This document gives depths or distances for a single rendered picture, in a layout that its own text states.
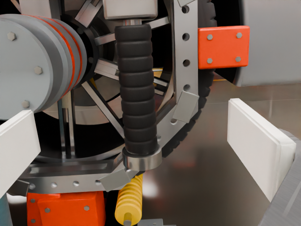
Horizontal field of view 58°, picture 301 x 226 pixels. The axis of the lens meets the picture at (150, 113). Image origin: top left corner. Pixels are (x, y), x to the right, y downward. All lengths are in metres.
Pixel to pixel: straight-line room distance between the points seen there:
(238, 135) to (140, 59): 0.13
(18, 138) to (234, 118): 0.12
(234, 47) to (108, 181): 0.35
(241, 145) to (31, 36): 0.28
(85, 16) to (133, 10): 0.34
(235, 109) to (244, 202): 1.40
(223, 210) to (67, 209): 1.01
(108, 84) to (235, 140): 0.62
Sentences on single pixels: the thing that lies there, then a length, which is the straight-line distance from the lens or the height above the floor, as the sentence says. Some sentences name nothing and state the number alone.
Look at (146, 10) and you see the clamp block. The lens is 0.26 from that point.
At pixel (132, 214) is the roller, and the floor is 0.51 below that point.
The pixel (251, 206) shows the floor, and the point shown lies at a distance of 1.54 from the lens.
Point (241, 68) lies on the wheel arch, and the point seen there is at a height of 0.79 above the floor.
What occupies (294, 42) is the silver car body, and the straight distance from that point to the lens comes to 0.72.
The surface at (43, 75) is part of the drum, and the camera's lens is 0.36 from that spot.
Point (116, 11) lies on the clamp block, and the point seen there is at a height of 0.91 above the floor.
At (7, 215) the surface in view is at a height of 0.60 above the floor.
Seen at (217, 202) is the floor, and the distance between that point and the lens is 1.54.
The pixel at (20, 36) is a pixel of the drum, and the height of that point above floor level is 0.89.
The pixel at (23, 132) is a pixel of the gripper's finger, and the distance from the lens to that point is 0.17.
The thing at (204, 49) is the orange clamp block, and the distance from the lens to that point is 0.49.
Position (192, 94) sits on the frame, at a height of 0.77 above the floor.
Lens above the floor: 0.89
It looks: 18 degrees down
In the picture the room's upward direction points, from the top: 3 degrees counter-clockwise
